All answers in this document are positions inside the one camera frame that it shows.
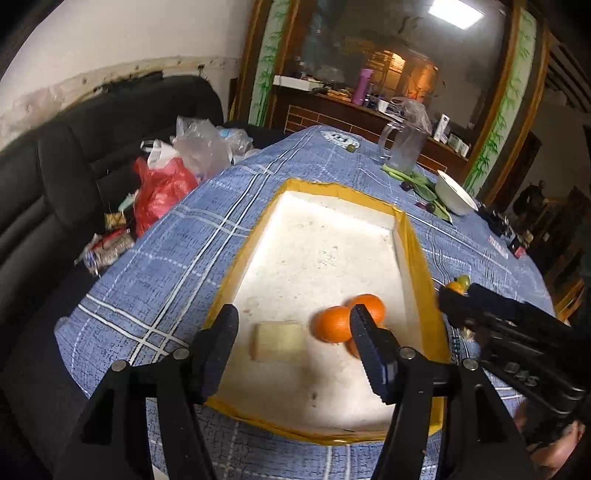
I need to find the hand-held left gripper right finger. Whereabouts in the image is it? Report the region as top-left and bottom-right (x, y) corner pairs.
(349, 305), (536, 480)

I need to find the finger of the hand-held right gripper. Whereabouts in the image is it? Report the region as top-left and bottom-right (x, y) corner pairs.
(467, 282), (527, 319)
(438, 287), (497, 333)

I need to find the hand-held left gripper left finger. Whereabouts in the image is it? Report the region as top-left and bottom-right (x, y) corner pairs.
(55, 304), (241, 480)

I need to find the white foam box yellow tape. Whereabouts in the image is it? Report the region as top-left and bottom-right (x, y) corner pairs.
(203, 179), (451, 446)

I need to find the person's right hand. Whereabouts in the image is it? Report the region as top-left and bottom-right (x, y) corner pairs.
(513, 401), (583, 480)

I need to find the orange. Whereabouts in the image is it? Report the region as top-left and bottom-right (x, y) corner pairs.
(345, 325), (391, 361)
(346, 294), (386, 326)
(311, 305), (354, 344)

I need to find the red and black box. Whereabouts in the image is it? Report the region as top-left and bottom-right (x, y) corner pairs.
(508, 233), (532, 259)

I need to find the pale yellow block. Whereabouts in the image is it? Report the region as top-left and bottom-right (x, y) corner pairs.
(249, 320), (308, 363)

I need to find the blue plaid tablecloth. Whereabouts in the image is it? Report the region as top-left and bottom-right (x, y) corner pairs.
(54, 124), (557, 480)

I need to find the white bowl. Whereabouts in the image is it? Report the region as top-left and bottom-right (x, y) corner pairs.
(435, 170), (478, 216)

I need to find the green leafy vegetable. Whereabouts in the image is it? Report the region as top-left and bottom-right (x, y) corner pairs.
(382, 164), (453, 223)

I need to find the snack packet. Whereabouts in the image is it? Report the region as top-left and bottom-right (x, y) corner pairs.
(74, 228), (134, 278)

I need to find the clear glass pitcher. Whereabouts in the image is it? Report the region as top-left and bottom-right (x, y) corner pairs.
(379, 121), (430, 172)

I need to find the red plastic bag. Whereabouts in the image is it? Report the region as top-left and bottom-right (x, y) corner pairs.
(133, 157), (199, 238)

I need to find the white plastic bag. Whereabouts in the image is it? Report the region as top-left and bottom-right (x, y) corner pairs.
(141, 140), (178, 169)

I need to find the crumpled clear plastic bag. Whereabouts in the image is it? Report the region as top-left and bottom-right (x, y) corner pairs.
(219, 127), (260, 164)

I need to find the wooden display cabinet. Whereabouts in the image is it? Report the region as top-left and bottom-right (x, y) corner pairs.
(228, 0), (555, 204)

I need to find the black leather sofa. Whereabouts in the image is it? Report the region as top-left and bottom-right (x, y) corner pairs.
(0, 76), (287, 480)

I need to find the purple thermos bottle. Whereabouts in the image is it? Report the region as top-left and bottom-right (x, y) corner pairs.
(352, 68), (374, 104)

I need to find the flat white box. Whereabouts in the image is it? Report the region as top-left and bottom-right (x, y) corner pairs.
(272, 75), (324, 90)

